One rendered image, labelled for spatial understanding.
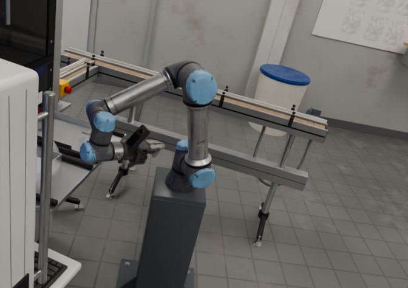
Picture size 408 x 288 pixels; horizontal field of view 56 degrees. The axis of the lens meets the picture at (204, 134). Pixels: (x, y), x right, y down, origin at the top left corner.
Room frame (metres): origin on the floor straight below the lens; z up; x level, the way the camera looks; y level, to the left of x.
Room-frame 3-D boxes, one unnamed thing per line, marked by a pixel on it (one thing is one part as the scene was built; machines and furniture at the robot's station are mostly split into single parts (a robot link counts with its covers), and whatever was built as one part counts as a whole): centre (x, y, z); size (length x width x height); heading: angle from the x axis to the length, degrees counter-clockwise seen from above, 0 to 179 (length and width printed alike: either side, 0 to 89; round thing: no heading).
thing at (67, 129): (1.62, 0.72, 0.90); 0.34 x 0.26 x 0.04; 84
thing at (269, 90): (4.40, -0.74, 0.35); 0.60 x 0.58 x 0.71; 98
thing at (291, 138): (2.43, -0.59, 0.46); 0.09 x 0.09 x 0.77; 84
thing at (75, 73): (2.18, 0.92, 0.92); 0.69 x 0.15 x 0.16; 174
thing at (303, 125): (2.52, 0.16, 0.92); 1.90 x 0.15 x 0.16; 84
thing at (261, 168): (2.50, 0.01, 0.49); 1.60 x 0.08 x 0.12; 84
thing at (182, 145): (1.57, 0.05, 0.96); 0.13 x 0.12 x 0.14; 30
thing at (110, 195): (2.56, 0.56, 0.07); 0.50 x 0.08 x 0.14; 174
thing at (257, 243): (2.43, -0.59, 0.07); 0.50 x 0.08 x 0.14; 174
